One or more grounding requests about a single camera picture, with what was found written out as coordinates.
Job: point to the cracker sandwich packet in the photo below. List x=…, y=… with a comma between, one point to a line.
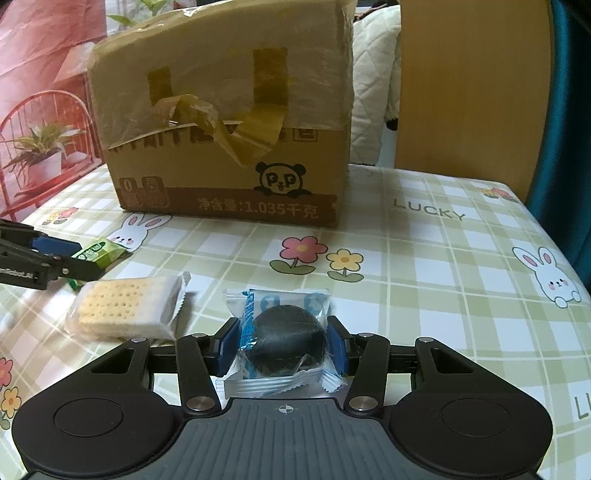
x=129, y=308

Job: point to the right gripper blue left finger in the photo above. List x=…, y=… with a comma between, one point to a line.
x=222, y=348

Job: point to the red printed backdrop cloth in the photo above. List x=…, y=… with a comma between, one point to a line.
x=48, y=134

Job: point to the black cookie blue packet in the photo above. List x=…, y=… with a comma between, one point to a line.
x=283, y=343

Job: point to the white quilted blanket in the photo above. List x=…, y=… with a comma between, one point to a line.
x=377, y=78

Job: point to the small green snack packet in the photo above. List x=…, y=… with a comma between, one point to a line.
x=93, y=261

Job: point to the cardboard box with plastic liner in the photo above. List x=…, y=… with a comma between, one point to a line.
x=236, y=109

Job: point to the plaid bunny tablecloth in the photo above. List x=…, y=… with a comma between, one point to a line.
x=414, y=255

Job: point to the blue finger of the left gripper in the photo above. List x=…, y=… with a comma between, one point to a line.
x=47, y=246

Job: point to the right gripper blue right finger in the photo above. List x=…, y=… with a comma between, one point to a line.
x=343, y=347

